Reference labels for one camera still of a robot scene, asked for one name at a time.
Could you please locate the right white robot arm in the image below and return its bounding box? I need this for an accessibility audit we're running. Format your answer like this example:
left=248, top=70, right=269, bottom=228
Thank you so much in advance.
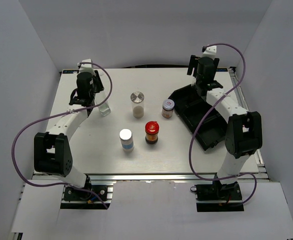
left=187, top=55, right=263, bottom=200

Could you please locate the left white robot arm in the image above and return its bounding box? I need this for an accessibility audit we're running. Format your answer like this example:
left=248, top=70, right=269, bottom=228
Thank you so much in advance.
left=34, top=70, right=104, bottom=200

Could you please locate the blue table logo sticker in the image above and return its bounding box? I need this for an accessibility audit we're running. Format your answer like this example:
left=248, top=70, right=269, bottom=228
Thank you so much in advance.
left=61, top=69, right=79, bottom=75

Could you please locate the clear silver-lid spice jar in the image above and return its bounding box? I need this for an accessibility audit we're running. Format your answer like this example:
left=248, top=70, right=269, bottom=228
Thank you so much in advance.
left=130, top=91, right=145, bottom=119

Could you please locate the black plastic organizer tray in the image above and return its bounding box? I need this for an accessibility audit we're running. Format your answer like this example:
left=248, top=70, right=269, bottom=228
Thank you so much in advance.
left=169, top=84, right=227, bottom=151

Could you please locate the small white-lid sauce jar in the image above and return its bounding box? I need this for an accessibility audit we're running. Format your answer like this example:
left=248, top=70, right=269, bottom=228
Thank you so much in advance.
left=161, top=99, right=175, bottom=119

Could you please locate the blue-label silver-lid shaker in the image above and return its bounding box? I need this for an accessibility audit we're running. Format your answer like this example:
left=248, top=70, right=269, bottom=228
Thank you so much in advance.
left=119, top=128, right=134, bottom=152

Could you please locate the red-lid dark sauce jar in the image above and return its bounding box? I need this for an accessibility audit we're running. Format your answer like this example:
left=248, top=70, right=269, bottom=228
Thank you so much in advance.
left=144, top=121, right=160, bottom=145

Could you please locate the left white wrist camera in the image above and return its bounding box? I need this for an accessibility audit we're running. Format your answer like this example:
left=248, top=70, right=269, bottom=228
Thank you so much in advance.
left=77, top=58, right=96, bottom=76

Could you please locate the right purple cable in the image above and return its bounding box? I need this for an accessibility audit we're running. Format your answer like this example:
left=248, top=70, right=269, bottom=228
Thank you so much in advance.
left=188, top=42, right=258, bottom=207

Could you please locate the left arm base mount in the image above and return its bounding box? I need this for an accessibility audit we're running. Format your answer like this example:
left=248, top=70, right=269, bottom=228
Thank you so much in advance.
left=60, top=183, right=113, bottom=210

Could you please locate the aluminium table frame rail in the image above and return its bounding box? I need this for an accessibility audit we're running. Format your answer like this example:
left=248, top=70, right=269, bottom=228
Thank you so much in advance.
left=31, top=66, right=271, bottom=183

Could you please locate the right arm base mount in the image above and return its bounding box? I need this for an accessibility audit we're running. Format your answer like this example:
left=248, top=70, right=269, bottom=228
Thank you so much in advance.
left=190, top=183, right=244, bottom=213

